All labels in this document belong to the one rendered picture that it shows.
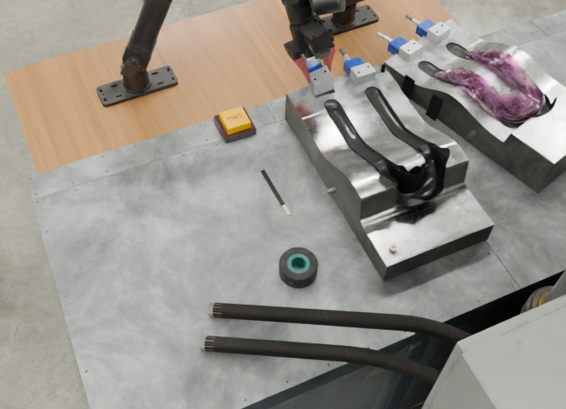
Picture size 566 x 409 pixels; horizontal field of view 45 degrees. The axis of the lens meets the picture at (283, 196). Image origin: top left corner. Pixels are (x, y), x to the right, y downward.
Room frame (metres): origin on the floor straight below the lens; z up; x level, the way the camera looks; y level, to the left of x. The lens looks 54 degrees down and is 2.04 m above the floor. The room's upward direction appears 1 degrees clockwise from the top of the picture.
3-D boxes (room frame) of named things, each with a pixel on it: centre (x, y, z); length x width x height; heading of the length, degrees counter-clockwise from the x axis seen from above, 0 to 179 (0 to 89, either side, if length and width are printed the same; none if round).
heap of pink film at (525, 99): (1.20, -0.50, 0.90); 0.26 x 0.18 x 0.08; 42
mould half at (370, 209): (0.98, -0.22, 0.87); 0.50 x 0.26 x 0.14; 25
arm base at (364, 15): (1.52, -0.16, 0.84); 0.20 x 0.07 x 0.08; 117
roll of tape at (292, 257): (0.71, -0.04, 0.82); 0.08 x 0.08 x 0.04
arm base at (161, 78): (1.24, 0.38, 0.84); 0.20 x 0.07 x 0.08; 117
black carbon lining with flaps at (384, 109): (0.99, -0.23, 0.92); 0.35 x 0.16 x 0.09; 25
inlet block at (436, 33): (1.44, -0.36, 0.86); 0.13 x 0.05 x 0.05; 42
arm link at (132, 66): (1.25, 0.37, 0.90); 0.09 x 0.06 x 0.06; 174
